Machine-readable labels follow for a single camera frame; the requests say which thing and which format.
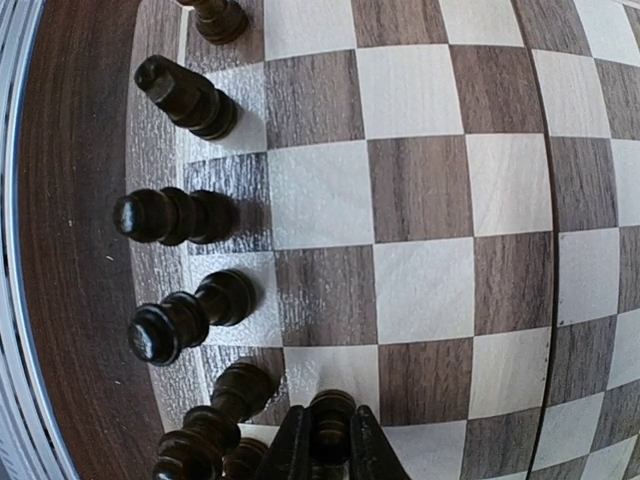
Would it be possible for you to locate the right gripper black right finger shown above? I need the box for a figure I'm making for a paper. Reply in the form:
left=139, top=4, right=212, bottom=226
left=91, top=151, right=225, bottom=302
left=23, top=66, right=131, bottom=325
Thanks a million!
left=349, top=405, right=410, bottom=480

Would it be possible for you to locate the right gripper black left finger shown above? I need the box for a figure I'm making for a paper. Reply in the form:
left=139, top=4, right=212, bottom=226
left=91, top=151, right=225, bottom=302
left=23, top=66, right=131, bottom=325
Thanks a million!
left=254, top=405, right=312, bottom=480

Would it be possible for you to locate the dark king chess piece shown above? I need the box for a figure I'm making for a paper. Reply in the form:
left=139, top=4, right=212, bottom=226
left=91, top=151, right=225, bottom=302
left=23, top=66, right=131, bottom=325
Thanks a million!
left=222, top=437, right=268, bottom=480

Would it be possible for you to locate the dark pawn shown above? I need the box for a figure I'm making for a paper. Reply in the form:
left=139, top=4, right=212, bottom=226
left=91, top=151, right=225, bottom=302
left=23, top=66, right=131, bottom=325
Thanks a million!
left=309, top=389, right=356, bottom=465
left=134, top=55, right=238, bottom=141

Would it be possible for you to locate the dark queen chess piece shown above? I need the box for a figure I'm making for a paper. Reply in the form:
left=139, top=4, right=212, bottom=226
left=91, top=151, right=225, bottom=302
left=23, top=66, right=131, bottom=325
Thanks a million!
left=152, top=360, right=276, bottom=479

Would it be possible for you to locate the dark rook chess piece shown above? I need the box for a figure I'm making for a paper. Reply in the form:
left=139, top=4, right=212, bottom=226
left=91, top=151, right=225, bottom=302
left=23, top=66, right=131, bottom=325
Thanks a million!
left=177, top=0, right=249, bottom=45

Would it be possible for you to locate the wooden chess board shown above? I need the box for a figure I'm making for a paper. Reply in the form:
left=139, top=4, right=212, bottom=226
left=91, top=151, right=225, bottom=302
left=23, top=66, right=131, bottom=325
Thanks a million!
left=126, top=1, right=639, bottom=479

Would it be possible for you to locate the aluminium front frame rail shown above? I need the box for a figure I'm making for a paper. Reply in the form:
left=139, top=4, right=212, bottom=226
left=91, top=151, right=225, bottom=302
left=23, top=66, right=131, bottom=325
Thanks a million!
left=1, top=1, right=78, bottom=479

